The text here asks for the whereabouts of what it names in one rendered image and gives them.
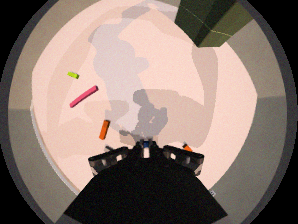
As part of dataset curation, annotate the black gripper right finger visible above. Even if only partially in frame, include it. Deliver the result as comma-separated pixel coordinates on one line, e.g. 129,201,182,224
148,139,205,176

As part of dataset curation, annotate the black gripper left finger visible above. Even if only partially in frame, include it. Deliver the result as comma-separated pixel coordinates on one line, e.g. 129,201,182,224
88,139,144,176

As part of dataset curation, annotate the lime green rod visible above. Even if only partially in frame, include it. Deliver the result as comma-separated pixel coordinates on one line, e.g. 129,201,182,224
67,72,79,79

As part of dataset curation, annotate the orange rod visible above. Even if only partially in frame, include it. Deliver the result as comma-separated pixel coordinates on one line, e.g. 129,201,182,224
182,144,193,152
99,120,110,140

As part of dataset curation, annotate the pink long rod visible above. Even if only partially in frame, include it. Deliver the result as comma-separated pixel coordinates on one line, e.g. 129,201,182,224
70,85,98,108

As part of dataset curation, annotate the grey rod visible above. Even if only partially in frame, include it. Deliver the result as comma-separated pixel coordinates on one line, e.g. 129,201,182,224
104,146,113,152

